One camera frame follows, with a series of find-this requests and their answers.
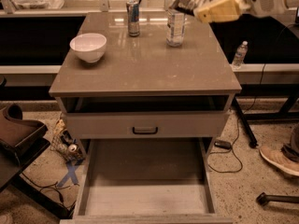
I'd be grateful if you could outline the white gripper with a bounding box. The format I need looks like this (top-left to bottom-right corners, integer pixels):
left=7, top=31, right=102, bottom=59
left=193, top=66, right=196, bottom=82
left=193, top=0, right=285, bottom=23

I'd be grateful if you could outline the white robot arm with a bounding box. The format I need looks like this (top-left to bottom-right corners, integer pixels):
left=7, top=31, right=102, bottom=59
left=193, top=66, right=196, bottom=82
left=193, top=0, right=299, bottom=23

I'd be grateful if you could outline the grey drawer cabinet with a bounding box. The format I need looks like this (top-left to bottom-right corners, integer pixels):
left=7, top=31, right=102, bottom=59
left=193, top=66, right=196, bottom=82
left=50, top=12, right=241, bottom=150

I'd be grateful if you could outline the open middle drawer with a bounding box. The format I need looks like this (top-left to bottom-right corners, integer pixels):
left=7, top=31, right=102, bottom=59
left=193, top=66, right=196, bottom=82
left=60, top=138, right=233, bottom=224

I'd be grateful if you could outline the large clear water bottle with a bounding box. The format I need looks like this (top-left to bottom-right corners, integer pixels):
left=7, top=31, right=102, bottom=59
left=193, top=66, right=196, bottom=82
left=166, top=5, right=185, bottom=47

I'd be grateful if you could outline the small water bottle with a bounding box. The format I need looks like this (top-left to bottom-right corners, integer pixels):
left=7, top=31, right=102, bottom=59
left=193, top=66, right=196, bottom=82
left=232, top=41, right=248, bottom=69

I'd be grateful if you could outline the red bull can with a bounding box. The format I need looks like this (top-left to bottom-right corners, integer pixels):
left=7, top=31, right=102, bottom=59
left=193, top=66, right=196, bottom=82
left=126, top=0, right=140, bottom=37

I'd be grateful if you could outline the white ceramic bowl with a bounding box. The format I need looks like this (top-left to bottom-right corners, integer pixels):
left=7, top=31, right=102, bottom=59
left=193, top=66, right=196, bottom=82
left=70, top=33, right=107, bottom=63

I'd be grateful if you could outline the black power adapter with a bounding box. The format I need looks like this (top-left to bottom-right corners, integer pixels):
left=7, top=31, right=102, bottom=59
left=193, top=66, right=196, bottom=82
left=214, top=140, right=232, bottom=150

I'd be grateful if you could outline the black stand leg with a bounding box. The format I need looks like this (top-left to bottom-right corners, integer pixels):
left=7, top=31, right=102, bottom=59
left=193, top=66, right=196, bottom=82
left=232, top=98, right=258, bottom=148

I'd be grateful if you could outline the tan shoe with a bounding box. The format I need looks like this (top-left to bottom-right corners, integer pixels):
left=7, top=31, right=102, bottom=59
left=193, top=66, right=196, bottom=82
left=259, top=146, right=299, bottom=176

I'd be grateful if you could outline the black chair base leg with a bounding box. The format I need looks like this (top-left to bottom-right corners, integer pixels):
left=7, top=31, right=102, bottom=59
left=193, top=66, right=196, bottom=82
left=256, top=192, right=299, bottom=206

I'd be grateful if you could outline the blue tape cross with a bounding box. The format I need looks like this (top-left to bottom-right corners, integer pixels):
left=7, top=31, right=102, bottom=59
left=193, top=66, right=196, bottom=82
left=57, top=160, right=83, bottom=188

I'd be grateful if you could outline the dark brown chair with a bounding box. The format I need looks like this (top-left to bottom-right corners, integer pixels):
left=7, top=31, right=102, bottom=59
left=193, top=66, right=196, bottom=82
left=0, top=104, right=75, bottom=219

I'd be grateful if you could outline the closed drawer with black handle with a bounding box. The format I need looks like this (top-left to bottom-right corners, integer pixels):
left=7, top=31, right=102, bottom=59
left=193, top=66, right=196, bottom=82
left=64, top=111, right=229, bottom=139

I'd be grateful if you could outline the black floor cable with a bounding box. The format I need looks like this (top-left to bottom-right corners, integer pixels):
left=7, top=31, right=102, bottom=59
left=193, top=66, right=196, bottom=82
left=206, top=63, right=272, bottom=174

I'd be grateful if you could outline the wire basket with cans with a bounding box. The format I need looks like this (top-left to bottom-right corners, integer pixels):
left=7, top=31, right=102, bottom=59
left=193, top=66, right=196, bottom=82
left=50, top=119, right=84, bottom=161

